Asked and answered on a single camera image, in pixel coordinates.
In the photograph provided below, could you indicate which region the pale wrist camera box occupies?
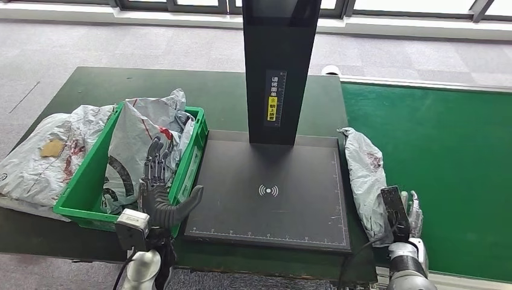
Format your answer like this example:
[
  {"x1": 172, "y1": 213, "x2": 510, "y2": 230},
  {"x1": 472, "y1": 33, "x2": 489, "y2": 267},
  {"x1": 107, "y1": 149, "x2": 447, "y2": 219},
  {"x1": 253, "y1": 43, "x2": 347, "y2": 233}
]
[
  {"x1": 115, "y1": 208, "x2": 151, "y2": 252},
  {"x1": 380, "y1": 185, "x2": 412, "y2": 243}
]

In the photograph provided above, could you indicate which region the dark green table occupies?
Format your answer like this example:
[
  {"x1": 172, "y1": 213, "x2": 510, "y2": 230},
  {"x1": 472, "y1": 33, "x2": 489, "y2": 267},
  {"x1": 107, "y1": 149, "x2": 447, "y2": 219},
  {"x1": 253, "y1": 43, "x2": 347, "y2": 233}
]
[{"x1": 0, "y1": 66, "x2": 377, "y2": 285}]

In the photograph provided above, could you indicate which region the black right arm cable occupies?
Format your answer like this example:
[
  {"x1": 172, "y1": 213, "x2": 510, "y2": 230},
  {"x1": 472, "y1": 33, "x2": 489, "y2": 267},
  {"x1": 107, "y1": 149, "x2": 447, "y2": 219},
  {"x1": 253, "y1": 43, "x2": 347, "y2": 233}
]
[{"x1": 338, "y1": 235, "x2": 392, "y2": 290}]

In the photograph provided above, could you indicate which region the green conveyor belt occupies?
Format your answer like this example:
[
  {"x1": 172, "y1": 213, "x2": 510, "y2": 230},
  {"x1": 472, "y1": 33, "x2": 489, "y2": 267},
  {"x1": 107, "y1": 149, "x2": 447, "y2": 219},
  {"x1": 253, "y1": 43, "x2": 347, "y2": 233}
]
[{"x1": 341, "y1": 82, "x2": 512, "y2": 283}]

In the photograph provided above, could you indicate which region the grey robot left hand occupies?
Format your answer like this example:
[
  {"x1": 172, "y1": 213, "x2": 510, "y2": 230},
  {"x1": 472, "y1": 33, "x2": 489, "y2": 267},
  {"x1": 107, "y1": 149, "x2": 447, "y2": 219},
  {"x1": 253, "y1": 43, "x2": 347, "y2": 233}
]
[{"x1": 138, "y1": 135, "x2": 205, "y2": 231}]

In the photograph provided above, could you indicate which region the silver conveyor frame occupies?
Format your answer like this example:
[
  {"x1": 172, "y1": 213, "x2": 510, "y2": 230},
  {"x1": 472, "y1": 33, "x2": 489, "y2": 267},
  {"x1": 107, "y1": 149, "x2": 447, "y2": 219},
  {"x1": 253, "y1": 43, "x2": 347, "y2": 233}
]
[{"x1": 340, "y1": 75, "x2": 512, "y2": 290}]

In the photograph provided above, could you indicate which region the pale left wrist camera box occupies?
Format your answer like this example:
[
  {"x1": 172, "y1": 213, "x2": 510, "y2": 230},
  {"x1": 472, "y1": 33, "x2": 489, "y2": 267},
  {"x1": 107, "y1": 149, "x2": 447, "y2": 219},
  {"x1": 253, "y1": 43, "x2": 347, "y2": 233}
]
[{"x1": 115, "y1": 208, "x2": 151, "y2": 252}]

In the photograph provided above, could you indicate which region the white parcel red stripe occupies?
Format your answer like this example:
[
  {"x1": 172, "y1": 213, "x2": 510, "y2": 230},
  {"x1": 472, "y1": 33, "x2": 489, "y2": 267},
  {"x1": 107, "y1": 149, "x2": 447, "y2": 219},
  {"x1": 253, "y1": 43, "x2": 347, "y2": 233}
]
[{"x1": 100, "y1": 88, "x2": 196, "y2": 215}]

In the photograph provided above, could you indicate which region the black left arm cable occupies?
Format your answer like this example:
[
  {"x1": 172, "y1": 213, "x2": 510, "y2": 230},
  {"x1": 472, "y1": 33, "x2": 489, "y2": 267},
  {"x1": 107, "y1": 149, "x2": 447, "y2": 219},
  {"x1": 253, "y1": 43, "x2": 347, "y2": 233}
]
[{"x1": 112, "y1": 259, "x2": 136, "y2": 290}]

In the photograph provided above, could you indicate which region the grey parcel bag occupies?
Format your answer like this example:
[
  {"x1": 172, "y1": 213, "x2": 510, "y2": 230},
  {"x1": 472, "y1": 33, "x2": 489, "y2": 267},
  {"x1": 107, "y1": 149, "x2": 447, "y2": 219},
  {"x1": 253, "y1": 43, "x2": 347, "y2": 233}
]
[{"x1": 338, "y1": 127, "x2": 395, "y2": 247}]

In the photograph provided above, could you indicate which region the green plastic crate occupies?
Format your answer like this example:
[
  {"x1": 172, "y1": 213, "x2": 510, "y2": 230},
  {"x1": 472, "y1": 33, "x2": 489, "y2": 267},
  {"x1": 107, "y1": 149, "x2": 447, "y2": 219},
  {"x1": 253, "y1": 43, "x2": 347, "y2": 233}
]
[{"x1": 53, "y1": 101, "x2": 209, "y2": 237}]

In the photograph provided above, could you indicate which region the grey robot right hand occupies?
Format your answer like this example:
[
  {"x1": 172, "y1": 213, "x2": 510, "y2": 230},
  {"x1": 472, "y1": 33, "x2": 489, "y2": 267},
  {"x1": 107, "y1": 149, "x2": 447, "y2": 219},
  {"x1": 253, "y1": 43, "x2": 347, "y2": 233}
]
[{"x1": 400, "y1": 190, "x2": 424, "y2": 239}]

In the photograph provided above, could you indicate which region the black inbound scanner machine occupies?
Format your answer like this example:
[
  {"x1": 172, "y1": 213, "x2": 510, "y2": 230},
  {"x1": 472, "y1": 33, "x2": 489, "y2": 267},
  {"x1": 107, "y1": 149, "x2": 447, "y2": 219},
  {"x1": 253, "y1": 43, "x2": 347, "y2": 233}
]
[{"x1": 184, "y1": 0, "x2": 353, "y2": 254}]

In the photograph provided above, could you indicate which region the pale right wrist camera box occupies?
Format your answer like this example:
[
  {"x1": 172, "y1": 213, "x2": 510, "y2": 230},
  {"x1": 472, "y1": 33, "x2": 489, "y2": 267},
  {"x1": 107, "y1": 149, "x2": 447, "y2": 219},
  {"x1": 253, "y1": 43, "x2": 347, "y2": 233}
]
[{"x1": 380, "y1": 185, "x2": 412, "y2": 243}]

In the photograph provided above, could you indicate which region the yellow black ruler label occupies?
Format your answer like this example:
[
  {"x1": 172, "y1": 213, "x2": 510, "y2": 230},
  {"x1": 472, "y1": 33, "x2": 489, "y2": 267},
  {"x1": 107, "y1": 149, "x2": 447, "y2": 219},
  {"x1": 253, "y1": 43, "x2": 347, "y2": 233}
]
[{"x1": 264, "y1": 69, "x2": 287, "y2": 128}]

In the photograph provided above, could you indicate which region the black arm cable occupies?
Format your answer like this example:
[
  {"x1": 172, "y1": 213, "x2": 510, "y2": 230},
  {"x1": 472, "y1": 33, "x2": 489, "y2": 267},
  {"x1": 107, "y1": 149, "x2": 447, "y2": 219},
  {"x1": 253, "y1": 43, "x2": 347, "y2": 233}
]
[
  {"x1": 338, "y1": 235, "x2": 392, "y2": 290},
  {"x1": 112, "y1": 259, "x2": 136, "y2": 290}
]

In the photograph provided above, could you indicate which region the white parcel bag brown patch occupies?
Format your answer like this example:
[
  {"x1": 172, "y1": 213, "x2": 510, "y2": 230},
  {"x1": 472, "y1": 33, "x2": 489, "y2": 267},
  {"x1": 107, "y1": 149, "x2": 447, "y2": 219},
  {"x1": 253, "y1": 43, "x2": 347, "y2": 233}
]
[{"x1": 0, "y1": 104, "x2": 116, "y2": 221}]

